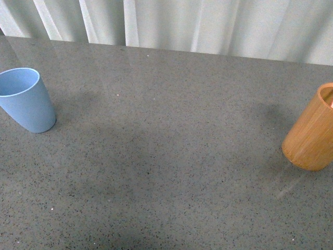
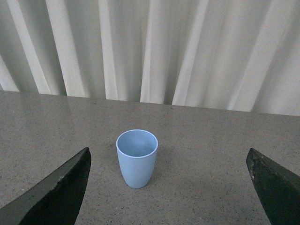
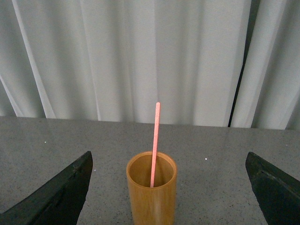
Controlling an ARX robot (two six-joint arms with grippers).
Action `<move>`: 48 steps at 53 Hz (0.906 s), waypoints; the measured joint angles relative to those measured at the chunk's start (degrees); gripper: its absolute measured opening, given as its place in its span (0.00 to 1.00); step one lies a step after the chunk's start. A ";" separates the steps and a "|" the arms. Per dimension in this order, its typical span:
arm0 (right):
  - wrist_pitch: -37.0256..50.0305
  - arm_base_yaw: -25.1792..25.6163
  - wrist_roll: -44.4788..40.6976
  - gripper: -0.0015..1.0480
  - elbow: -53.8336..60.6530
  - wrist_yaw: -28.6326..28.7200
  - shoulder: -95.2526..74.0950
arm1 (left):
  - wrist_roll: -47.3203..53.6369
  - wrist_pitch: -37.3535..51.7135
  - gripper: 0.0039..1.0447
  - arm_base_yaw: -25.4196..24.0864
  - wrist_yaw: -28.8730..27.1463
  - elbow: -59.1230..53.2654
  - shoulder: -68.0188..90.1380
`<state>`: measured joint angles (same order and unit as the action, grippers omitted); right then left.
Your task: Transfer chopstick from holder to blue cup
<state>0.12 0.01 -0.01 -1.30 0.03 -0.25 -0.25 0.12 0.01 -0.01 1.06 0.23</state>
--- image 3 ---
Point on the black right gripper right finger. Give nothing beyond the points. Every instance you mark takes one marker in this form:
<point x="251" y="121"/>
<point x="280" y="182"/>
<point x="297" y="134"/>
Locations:
<point x="277" y="193"/>

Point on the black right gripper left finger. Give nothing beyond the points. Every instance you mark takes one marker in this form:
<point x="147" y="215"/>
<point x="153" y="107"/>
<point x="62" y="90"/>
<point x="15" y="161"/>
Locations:
<point x="59" y="201"/>

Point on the pink chopstick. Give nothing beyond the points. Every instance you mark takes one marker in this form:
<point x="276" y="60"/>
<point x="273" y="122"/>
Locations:
<point x="155" y="144"/>

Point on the bamboo chopstick holder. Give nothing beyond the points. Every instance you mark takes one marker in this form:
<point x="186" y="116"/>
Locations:
<point x="152" y="205"/>

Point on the white curtain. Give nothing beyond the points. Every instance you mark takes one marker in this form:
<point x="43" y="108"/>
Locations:
<point x="226" y="63"/>

